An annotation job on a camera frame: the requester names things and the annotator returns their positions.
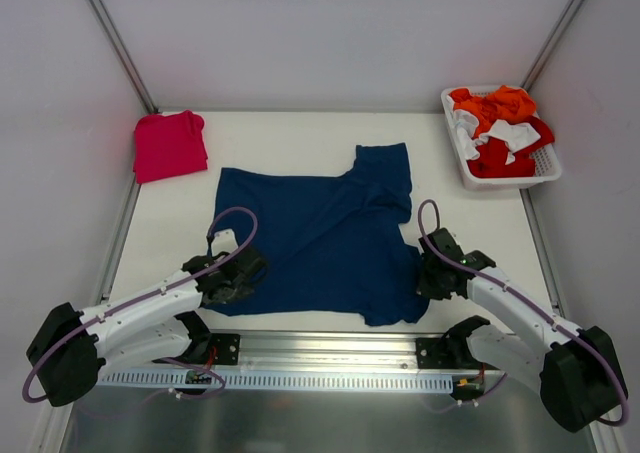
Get navy blue t-shirt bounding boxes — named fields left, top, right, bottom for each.
left=213, top=143, right=429, bottom=327

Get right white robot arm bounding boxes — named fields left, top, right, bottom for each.
left=418, top=228, right=630, bottom=432

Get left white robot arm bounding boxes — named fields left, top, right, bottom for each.
left=23, top=246, right=268, bottom=407

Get red t-shirt in basket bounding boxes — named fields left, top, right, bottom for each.
left=467, top=116, right=555, bottom=178

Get white plastic basket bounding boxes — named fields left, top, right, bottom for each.
left=441, top=85, right=561, bottom=191

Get folded pink t-shirt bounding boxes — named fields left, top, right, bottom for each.
left=133, top=110, right=208, bottom=184

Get white t-shirt in basket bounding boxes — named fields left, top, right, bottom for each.
left=444, top=85, right=554, bottom=178

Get orange t-shirt in basket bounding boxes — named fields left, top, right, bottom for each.
left=449, top=85, right=537, bottom=138

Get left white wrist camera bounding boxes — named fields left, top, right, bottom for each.
left=206, top=229, right=238, bottom=258

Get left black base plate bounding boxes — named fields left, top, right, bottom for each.
left=175, top=333, right=241, bottom=366

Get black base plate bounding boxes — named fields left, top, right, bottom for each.
left=415, top=337, right=481, bottom=370
left=175, top=333, right=241, bottom=366

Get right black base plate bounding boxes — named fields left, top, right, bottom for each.
left=415, top=337, right=481, bottom=370

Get aluminium mounting rail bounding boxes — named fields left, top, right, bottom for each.
left=59, top=325, right=600, bottom=376

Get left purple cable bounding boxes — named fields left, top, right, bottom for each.
left=22, top=206, right=260, bottom=405

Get white slotted cable duct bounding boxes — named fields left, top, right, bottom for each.
left=98, top=367, right=454, bottom=394

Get left aluminium corner post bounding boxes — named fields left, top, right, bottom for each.
left=86, top=0, right=159, bottom=114

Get aluminium corner post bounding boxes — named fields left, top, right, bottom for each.
left=86, top=0, right=159, bottom=114
left=521, top=0, right=587, bottom=91

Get right aluminium corner post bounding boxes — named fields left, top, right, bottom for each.
left=521, top=0, right=587, bottom=91

